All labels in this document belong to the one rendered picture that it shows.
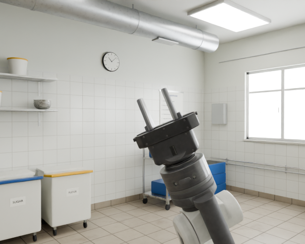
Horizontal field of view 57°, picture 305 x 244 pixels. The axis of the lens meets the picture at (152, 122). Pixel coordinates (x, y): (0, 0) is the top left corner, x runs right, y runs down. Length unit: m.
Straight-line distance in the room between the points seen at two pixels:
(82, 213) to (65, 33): 2.56
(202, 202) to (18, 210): 3.21
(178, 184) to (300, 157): 4.84
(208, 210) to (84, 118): 4.07
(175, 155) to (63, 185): 3.26
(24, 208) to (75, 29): 2.62
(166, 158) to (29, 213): 3.21
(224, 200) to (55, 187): 3.23
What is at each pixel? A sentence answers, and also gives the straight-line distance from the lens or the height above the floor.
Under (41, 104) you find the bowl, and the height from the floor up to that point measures 1.63.
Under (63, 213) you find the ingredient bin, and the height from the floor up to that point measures 0.27.
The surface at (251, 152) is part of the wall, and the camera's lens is 5.69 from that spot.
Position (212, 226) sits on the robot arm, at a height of 1.25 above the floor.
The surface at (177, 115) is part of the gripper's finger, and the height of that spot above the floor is 1.44.
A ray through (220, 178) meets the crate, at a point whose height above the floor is 0.30.
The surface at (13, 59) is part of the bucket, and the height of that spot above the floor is 2.17.
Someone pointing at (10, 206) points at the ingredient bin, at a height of 0.48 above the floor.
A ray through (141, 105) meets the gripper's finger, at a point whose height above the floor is 1.45.
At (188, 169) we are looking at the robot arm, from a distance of 0.49.
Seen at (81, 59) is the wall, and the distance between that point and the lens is 4.55.
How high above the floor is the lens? 1.43
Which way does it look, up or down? level
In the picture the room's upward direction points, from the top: straight up
